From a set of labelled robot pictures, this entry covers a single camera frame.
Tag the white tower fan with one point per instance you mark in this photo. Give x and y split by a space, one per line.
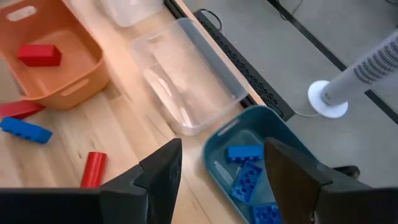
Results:
357 77

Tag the blue plastic brick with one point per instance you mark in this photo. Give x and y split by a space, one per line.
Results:
244 153
247 182
265 214
25 130

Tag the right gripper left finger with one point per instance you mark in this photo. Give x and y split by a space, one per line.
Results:
146 193

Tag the teal plastic bin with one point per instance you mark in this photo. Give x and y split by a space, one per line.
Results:
273 124

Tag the clear plastic bin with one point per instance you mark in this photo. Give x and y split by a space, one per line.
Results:
186 93
130 14

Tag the orange plastic bin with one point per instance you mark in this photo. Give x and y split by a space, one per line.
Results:
93 71

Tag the red wooden block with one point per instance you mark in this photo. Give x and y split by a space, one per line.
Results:
38 55
18 109

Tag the black perforated bar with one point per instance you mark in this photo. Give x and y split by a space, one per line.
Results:
248 74

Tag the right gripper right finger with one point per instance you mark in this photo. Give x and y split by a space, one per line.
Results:
304 193

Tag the red wooden cylinder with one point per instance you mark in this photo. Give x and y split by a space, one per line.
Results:
93 169

